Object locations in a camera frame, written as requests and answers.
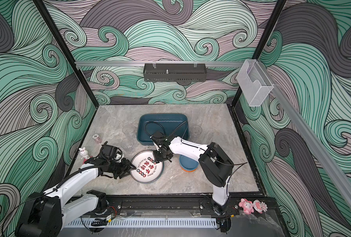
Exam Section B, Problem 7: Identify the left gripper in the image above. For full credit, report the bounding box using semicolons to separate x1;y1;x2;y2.
109;157;137;178

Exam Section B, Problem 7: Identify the plate with red characters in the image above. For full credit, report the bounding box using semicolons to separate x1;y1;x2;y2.
130;150;164;183

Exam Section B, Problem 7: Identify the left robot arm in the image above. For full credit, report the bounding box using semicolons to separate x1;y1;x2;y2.
15;157;136;237

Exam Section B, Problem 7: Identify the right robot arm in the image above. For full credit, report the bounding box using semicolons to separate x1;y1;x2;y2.
150;135;234;207

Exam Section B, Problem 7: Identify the teal plastic bin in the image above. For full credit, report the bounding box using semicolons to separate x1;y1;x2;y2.
137;113;190;146

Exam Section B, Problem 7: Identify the clear cup near left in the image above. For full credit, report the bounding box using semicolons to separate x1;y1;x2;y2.
121;138;135;151

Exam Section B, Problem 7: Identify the blue bowl on stack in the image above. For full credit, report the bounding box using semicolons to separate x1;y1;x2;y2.
179;155;199;169

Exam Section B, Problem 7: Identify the clear cup far left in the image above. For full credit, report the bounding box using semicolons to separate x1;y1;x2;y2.
122;124;137;136

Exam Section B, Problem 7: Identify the pink checkered small cup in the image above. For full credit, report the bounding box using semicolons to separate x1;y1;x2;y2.
92;134;102;144

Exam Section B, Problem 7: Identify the white rabbit figurine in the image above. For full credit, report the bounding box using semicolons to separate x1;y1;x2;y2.
78;147;90;160

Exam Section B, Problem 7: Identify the clear plastic cup right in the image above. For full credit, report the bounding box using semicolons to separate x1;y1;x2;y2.
189;124;203;141

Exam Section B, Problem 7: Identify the pink white plush toy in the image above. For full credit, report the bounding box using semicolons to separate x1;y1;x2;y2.
253;199;268;214

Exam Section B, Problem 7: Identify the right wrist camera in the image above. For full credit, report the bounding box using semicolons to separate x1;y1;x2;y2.
150;131;166;145

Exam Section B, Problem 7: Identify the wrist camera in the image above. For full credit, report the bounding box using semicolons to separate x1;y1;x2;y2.
150;131;166;145
99;142;124;162

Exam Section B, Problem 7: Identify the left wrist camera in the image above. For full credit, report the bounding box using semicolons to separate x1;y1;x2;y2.
99;142;124;162

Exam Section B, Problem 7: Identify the white slotted cable duct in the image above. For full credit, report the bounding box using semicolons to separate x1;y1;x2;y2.
63;217;218;229

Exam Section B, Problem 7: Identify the black wall shelf tray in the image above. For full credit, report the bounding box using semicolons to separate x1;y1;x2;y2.
143;63;207;84

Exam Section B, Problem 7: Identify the aluminium rail back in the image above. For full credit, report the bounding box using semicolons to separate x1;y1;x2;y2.
75;60;244;68

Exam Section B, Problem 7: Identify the aluminium rail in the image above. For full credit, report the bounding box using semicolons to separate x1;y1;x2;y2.
255;60;351;209
75;60;244;68

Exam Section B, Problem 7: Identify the clear acrylic wall holder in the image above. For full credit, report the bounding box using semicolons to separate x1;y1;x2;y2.
236;59;274;107

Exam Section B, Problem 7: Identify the black frame post left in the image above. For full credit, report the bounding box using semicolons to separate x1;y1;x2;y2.
33;0;99;108

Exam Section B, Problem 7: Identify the black frame post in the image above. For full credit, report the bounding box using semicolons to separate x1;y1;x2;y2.
33;0;99;108
231;1;286;108

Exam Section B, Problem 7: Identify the black frame post right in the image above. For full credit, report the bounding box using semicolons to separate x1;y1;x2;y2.
231;1;286;108

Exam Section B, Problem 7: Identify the aluminium rail right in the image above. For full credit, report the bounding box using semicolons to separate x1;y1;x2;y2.
255;60;351;209

